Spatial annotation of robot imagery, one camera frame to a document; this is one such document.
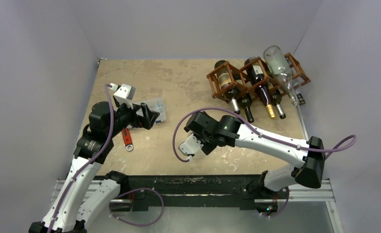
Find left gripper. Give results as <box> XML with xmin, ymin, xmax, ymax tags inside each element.
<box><xmin>106</xmin><ymin>99</ymin><xmax>158</xmax><ymax>138</ymax></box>

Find clear glass bottle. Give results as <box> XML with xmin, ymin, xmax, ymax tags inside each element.
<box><xmin>188</xmin><ymin>146</ymin><xmax>207</xmax><ymax>160</ymax></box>
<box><xmin>263</xmin><ymin>45</ymin><xmax>299</xmax><ymax>106</ymax></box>

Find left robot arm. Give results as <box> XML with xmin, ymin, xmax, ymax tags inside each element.
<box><xmin>29</xmin><ymin>101</ymin><xmax>159</xmax><ymax>233</ymax></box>

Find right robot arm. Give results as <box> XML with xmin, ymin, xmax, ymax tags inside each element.
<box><xmin>178</xmin><ymin>112</ymin><xmax>326</xmax><ymax>198</ymax></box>

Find dark bottle black cap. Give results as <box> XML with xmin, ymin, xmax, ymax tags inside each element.
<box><xmin>238</xmin><ymin>93</ymin><xmax>255</xmax><ymax>123</ymax></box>

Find wooden wine rack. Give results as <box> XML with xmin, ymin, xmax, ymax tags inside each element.
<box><xmin>207</xmin><ymin>52</ymin><xmax>311</xmax><ymax>104</ymax></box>

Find dark bottle silver cap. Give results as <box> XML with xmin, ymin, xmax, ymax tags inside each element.
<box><xmin>214</xmin><ymin>60</ymin><xmax>242</xmax><ymax>116</ymax></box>

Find green bottle silver neck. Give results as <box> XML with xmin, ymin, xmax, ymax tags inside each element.
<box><xmin>271</xmin><ymin>89</ymin><xmax>286</xmax><ymax>119</ymax></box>

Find red wine bottle gold cap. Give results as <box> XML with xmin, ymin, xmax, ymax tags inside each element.
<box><xmin>246</xmin><ymin>62</ymin><xmax>276</xmax><ymax>119</ymax></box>

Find clear bottle black cap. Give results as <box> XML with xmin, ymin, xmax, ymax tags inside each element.
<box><xmin>292</xmin><ymin>79</ymin><xmax>306</xmax><ymax>106</ymax></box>

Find clear plastic screw box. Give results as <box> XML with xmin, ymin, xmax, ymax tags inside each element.
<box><xmin>143</xmin><ymin>97</ymin><xmax>167</xmax><ymax>123</ymax></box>

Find red adjustable wrench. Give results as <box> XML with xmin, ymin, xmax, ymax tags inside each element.
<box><xmin>121</xmin><ymin>128</ymin><xmax>134</xmax><ymax>152</ymax></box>

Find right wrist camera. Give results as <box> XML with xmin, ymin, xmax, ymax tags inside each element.
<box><xmin>178</xmin><ymin>133</ymin><xmax>203</xmax><ymax>156</ymax></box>

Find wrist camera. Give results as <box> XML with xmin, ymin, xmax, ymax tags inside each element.
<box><xmin>108</xmin><ymin>83</ymin><xmax>136</xmax><ymax>109</ymax></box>
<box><xmin>178</xmin><ymin>133</ymin><xmax>203</xmax><ymax>156</ymax></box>

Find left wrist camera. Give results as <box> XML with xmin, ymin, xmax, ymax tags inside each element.
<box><xmin>108</xmin><ymin>83</ymin><xmax>136</xmax><ymax>109</ymax></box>

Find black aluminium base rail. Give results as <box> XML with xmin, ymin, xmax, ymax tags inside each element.
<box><xmin>50</xmin><ymin>174</ymin><xmax>336</xmax><ymax>213</ymax></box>

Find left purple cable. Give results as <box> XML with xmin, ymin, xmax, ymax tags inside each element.
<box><xmin>45</xmin><ymin>83</ymin><xmax>116</xmax><ymax>233</ymax></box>

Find purple cable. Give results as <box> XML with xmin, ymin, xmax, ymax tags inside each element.
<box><xmin>172</xmin><ymin>107</ymin><xmax>358</xmax><ymax>163</ymax></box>
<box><xmin>45</xmin><ymin>83</ymin><xmax>116</xmax><ymax>233</ymax></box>

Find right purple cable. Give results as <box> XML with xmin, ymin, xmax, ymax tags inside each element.
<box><xmin>172</xmin><ymin>107</ymin><xmax>358</xmax><ymax>163</ymax></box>

